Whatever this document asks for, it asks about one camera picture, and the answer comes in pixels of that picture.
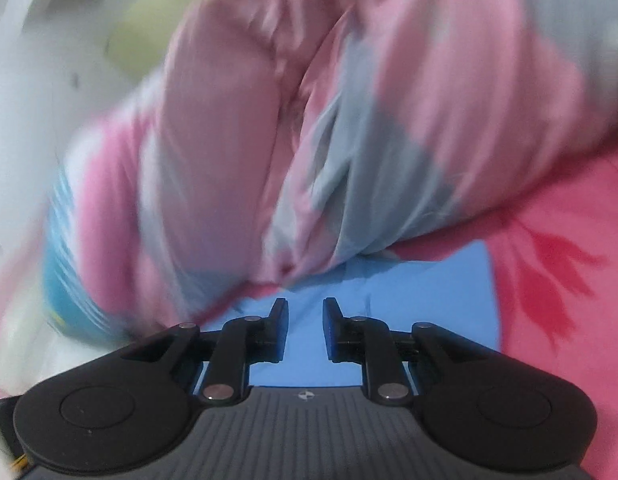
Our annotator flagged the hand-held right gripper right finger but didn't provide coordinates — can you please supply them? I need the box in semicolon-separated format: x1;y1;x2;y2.
323;297;490;407

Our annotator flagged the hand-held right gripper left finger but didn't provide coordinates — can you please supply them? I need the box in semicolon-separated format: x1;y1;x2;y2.
120;298;290;407

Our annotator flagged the blue t-shirt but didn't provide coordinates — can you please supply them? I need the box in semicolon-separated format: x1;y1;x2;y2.
186;240;504;396

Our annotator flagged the pink grey quilt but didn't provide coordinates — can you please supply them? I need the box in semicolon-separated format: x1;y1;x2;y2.
36;0;618;356

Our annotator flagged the pink floral bed sheet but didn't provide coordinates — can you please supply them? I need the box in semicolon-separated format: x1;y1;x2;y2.
196;152;618;480

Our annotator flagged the pale yellow wardrobe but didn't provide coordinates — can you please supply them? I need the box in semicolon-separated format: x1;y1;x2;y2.
101;0;204;81

